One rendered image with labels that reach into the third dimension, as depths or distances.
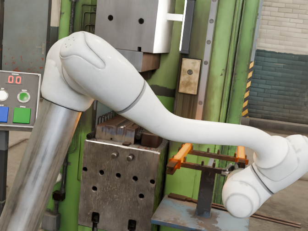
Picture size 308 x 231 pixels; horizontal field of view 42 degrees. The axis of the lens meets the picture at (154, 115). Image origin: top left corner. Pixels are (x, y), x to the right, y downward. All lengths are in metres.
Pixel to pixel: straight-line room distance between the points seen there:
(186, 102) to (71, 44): 1.25
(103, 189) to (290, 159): 1.13
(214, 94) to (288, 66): 6.00
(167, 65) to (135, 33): 0.51
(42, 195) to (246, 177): 0.54
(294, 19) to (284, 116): 1.80
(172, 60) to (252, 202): 1.41
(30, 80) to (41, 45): 6.49
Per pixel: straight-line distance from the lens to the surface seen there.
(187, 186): 2.12
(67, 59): 0.84
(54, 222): 2.37
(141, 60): 1.91
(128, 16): 1.93
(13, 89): 2.04
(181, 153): 1.67
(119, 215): 2.04
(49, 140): 1.00
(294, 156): 1.11
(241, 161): 1.48
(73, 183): 2.30
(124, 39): 1.93
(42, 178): 1.03
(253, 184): 1.13
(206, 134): 0.99
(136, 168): 1.93
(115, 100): 0.86
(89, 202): 2.07
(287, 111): 8.05
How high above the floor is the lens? 1.42
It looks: 11 degrees down
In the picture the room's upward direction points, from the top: 6 degrees clockwise
